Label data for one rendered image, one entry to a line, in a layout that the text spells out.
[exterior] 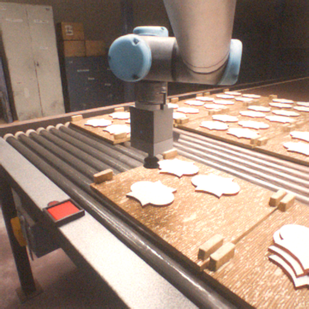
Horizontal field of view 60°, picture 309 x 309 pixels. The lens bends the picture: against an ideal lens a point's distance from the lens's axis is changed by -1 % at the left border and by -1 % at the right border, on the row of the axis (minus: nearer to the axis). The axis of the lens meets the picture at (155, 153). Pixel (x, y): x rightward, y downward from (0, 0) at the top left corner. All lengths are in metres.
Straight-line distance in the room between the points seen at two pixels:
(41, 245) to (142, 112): 0.52
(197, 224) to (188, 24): 0.44
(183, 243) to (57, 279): 1.37
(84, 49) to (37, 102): 1.28
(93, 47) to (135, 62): 4.95
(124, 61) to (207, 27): 0.20
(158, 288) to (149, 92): 0.38
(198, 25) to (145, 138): 0.37
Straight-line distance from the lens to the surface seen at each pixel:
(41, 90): 5.01
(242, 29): 7.84
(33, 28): 4.97
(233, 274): 0.52
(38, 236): 0.88
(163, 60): 0.47
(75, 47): 5.31
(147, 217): 0.63
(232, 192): 0.74
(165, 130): 0.62
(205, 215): 0.65
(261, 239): 0.61
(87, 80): 5.28
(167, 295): 0.51
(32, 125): 1.48
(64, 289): 1.80
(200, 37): 0.32
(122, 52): 0.47
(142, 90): 0.59
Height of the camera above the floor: 1.30
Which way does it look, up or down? 22 degrees down
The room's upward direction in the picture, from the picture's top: straight up
